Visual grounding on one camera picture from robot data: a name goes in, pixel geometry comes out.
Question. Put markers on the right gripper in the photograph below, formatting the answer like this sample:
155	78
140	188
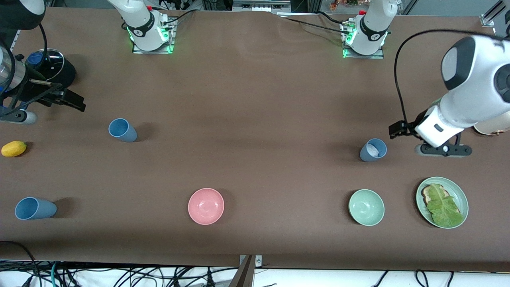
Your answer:
32	92

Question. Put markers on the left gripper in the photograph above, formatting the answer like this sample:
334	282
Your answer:
409	126

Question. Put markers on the blue cup with white inside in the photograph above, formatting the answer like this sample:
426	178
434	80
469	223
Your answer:
365	154

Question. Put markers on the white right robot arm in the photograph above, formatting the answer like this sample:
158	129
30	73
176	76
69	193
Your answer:
139	24

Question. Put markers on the glass lid with blue knob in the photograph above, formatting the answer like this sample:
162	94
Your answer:
51	63

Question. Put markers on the yellow lemon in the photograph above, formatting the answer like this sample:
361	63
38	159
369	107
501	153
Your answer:
14	148

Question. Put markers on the toasted bread slice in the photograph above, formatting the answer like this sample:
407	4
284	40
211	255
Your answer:
426	195

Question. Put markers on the pale green bowl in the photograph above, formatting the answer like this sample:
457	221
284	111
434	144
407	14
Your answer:
366	207

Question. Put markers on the pale green plate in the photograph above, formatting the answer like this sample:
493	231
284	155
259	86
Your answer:
459	195

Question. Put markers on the green lettuce leaf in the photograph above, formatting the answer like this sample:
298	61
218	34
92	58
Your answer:
442	207

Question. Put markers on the cream white round pot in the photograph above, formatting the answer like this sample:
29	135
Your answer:
492	127

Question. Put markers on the orange and green decoration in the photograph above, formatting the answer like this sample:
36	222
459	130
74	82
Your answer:
342	4

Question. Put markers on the brown table cover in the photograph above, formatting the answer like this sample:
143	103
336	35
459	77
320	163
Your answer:
255	99

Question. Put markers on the pink bowl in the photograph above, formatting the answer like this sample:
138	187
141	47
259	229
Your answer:
206	206

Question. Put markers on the grey metal equipment box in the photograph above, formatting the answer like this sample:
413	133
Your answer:
259	6

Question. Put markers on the aluminium frame rail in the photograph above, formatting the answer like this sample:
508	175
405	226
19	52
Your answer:
18	36
488	19

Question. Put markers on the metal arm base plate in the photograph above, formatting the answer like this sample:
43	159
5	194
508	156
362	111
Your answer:
172	36
364	56

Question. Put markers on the small metal table bracket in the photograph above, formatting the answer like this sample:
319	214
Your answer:
259	261

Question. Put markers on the brown wooden post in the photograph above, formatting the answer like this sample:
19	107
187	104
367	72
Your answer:
244	277

